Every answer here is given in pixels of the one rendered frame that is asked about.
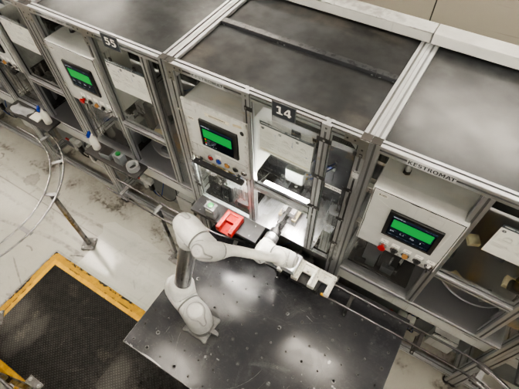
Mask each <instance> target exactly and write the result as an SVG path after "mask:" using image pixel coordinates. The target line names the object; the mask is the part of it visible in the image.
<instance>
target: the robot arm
mask: <svg viewBox="0 0 519 389"><path fill-rule="evenodd" d="M291 210H292V208H291V207H289V206H288V208H287V209H286V211H284V212H283V214H282V215H281V216H280V218H279V220H278V221H277V224H276V227H272V228H271V229H270V230H269V231H268V232H267V233H266V234H265V236H264V237H263V239H261V240H260V241H259V243H258V244H257V245H256V247H255V249H250V248H247V247H242V246H238V245H230V244H227V243H224V242H218V241H217V240H216V239H215V238H214V237H213V236H212V235H211V234H210V233H209V231H208V230H207V228H206V227H205V226H204V225H203V224H202V223H201V221H200V220H199V219H198V218H197V217H195V216H194V215H193V214H190V213H188V212H182V213H180V214H178V215H176V216H175V218H174V220H173V222H172V224H173V229H174V231H175V236H176V240H177V243H178V246H179V247H178V259H177V265H176V271H175V274H174V275H172V276H169V277H168V278H167V279H166V281H165V294H166V296H167V297H168V299H169V300H170V302H171V304H172V305H173V306H174V308H176V310H177V311H178V312H179V313H180V315H181V317H182V319H183V320H184V321H185V323H186V325H185V326H184V327H183V331H185V332H187V333H190V334H191V335H192V336H194V337H195V338H197V339H198V340H200V341H201V342H202V343H203V344H206V343H207V340H208V338H209V337H210V335H211V334H212V335H214V336H216V337H217V336H218V335H219V333H218V332H217V331H216V330H215V328H216V326H217V325H218V324H219V323H220V322H221V320H220V319H219V318H217V317H214V316H213V315H212V314H211V311H210V309H209V307H208V306H207V305H206V304H205V303H204V302H203V301H202V300H201V298H200V297H199V296H198V294H197V292H196V289H195V281H194V279H193V278H192V273H193V269H194V264H195V259H197V260H199V261H202V262H216V261H219V260H223V259H225V258H228V257H231V256H236V257H242V258H247V259H253V260H254V261H255V262H257V263H259V264H262V263H264V262H272V263H273V264H274V265H275V266H281V267H286V268H294V267H295V266H296V265H297V263H298V256H297V254H296V253H295V252H293V251H291V250H289V249H286V248H284V247H281V246H278V245H276V243H277V241H278V240H279V237H280V235H281V231H282V229H283V227H284V226H285V224H286V223H287V219H288V218H289V217H290V216H288V215H289V213H290V212H291Z"/></svg>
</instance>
